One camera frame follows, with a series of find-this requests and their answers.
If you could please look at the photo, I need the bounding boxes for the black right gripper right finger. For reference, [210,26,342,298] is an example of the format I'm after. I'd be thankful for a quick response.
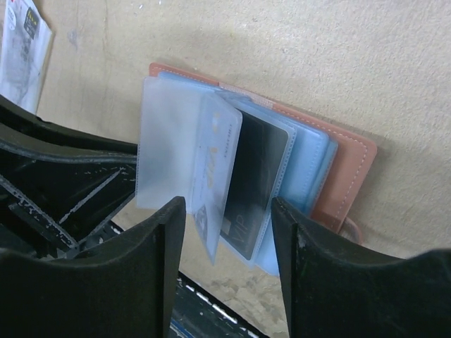
[271,197,450,337]

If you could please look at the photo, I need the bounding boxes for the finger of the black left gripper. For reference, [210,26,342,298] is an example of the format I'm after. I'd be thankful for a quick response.
[1,142,137,259]
[1,96,137,164]

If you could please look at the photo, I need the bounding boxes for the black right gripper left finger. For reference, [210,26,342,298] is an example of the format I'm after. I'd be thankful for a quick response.
[1,196,186,337]

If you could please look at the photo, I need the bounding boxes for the pink leather card holder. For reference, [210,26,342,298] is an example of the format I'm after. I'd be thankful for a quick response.
[136,63,377,275]

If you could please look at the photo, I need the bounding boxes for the black card in sleeve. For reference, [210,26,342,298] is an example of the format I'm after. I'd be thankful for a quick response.
[221,111,293,261]

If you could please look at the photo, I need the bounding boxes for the white card in sleeve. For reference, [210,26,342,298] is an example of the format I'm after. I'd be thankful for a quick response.
[192,94,242,263]

